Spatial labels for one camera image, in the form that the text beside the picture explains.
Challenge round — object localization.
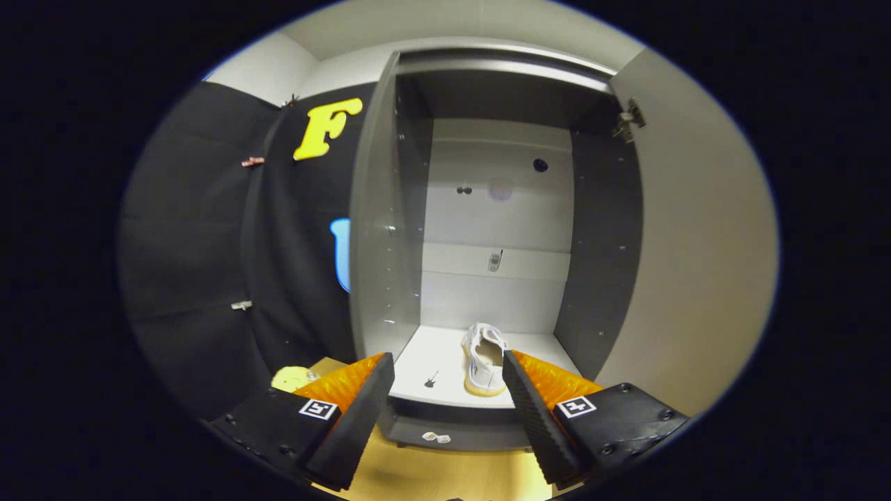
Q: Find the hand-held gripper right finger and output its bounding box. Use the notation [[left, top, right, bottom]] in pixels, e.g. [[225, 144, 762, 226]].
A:
[[501, 349, 690, 486]]

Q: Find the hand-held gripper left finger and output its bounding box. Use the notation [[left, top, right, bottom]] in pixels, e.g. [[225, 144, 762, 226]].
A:
[[209, 351, 395, 492]]

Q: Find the white shoe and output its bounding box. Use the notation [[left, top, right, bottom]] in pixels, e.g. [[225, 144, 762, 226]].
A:
[[463, 322, 509, 397]]

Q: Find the grey shoe cabinet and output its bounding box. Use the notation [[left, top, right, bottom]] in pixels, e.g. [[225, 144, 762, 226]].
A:
[[348, 45, 645, 453]]

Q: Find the metal door hinge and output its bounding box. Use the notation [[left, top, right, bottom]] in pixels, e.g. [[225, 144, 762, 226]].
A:
[[613, 97, 647, 143]]

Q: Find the yellow pineapple plush toy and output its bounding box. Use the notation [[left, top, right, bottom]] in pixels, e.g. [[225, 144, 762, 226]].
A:
[[271, 366, 321, 394]]

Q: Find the black backdrop cloth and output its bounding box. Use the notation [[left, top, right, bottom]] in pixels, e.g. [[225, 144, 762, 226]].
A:
[[118, 80, 380, 422]]

